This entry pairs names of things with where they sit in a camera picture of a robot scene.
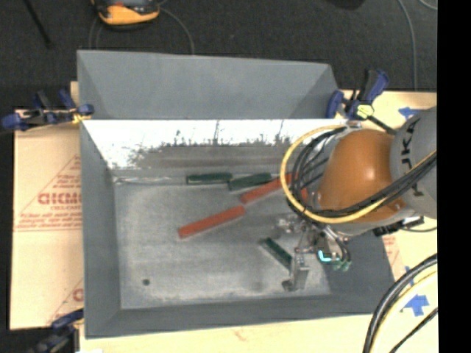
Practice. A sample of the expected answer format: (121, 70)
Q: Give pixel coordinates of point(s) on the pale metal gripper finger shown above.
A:
(303, 276)
(290, 275)

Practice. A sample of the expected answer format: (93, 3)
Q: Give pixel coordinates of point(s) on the brown cardboard board red print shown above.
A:
(44, 234)

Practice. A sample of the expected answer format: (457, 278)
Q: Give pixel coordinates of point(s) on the black cylinder on white bracket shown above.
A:
(388, 230)

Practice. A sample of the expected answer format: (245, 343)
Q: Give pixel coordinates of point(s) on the grey metal bin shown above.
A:
(206, 263)

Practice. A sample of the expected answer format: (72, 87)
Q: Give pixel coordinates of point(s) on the dark green flat block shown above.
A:
(209, 178)
(277, 251)
(250, 181)

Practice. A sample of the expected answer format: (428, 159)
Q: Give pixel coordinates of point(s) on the red-brown flat block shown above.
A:
(211, 222)
(263, 190)

